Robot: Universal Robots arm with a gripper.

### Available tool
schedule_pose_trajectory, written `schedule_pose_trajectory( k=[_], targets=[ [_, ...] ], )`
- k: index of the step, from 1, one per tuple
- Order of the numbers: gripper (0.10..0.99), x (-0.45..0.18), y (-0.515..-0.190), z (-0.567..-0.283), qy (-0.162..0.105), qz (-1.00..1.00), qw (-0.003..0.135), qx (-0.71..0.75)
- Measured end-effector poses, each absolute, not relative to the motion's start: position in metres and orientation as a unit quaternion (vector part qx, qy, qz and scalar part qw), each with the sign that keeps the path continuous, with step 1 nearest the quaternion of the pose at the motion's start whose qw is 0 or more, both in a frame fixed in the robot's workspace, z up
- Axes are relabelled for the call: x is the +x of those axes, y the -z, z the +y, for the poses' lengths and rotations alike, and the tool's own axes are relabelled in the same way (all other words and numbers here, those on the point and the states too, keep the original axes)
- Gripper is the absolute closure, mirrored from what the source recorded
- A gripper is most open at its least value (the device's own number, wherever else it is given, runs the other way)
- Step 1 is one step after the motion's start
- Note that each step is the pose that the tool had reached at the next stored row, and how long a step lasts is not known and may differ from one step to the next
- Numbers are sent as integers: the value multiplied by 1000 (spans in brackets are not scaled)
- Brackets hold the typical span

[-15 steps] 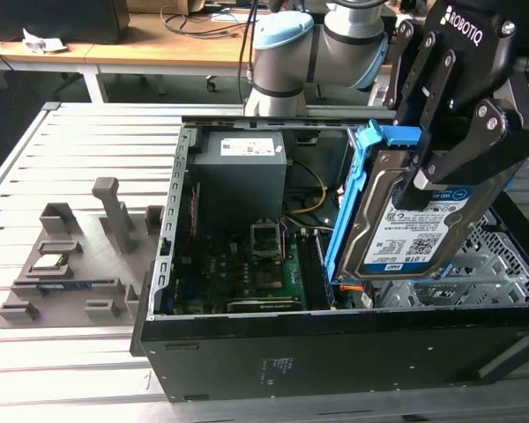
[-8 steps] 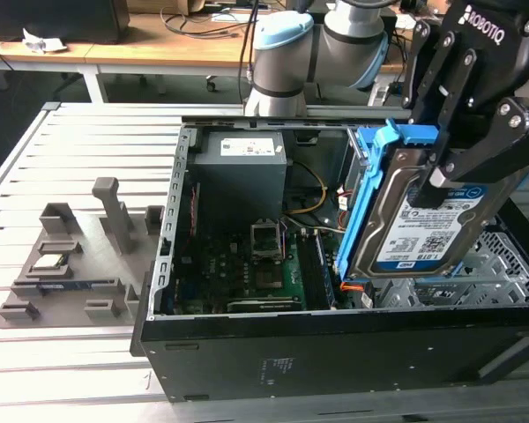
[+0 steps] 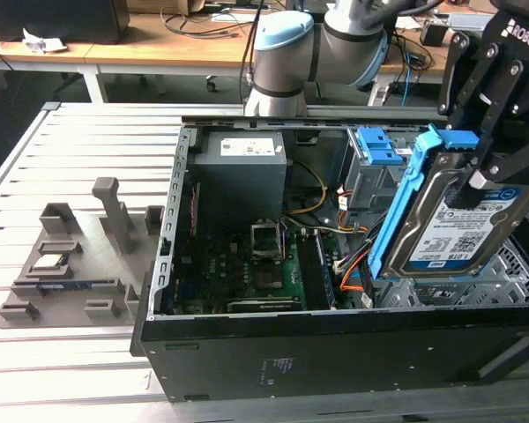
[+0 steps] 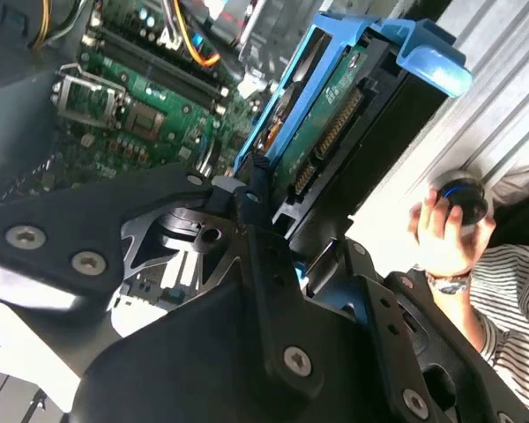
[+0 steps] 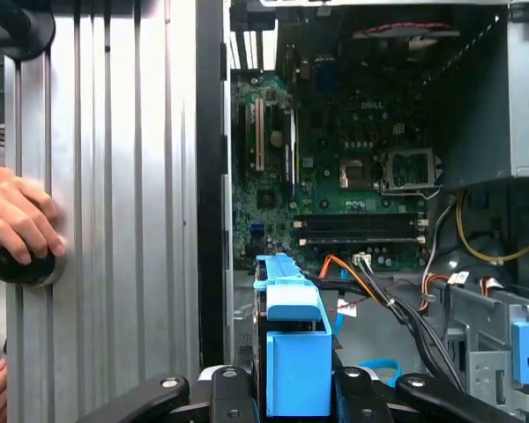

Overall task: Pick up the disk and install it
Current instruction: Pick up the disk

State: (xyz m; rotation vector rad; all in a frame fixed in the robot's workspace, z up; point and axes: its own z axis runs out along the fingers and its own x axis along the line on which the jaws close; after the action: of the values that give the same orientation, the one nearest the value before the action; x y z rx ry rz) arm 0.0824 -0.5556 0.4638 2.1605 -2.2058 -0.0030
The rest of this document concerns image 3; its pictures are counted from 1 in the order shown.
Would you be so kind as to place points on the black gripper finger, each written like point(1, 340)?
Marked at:
point(452, 79)
point(469, 196)

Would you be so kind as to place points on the hard disk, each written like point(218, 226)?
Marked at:
point(441, 238)

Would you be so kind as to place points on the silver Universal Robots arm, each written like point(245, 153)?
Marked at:
point(282, 61)

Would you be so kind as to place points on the grey metal disk bay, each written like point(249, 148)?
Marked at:
point(445, 293)

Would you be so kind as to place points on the small black box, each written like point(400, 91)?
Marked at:
point(434, 35)

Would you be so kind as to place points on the silver flat device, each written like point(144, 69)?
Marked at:
point(471, 21)

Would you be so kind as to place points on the white power strip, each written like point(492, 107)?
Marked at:
point(379, 94)

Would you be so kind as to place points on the black desktop tower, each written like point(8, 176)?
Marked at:
point(390, 31)

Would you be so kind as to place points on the grey metal drive cage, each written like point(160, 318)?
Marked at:
point(370, 185)

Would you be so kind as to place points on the blue carrier in cage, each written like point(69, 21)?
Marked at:
point(377, 150)

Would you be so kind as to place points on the installed blue RAM stick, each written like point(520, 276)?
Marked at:
point(327, 277)

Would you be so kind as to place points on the black RAM slot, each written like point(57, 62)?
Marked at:
point(315, 275)
point(305, 273)

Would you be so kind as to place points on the green motherboard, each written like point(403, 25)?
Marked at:
point(291, 269)

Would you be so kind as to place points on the black open PC case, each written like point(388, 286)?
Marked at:
point(335, 361)

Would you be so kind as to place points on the CPU socket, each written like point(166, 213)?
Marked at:
point(269, 278)

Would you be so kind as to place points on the grey power supply unit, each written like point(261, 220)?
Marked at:
point(238, 185)

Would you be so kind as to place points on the black graphics card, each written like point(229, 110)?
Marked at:
point(264, 304)

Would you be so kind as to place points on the black chair caster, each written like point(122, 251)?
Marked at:
point(210, 83)

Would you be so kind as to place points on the brown cardboard box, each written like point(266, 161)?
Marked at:
point(158, 5)

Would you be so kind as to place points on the grey parts rack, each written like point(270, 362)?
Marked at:
point(92, 273)

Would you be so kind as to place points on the large black box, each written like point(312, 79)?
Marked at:
point(70, 22)

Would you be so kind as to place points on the crumpled white paper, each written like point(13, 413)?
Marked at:
point(44, 42)

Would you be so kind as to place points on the silver CPU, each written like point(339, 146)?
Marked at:
point(48, 261)

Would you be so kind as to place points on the wooden desk white frame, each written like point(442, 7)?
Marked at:
point(136, 50)
point(423, 61)

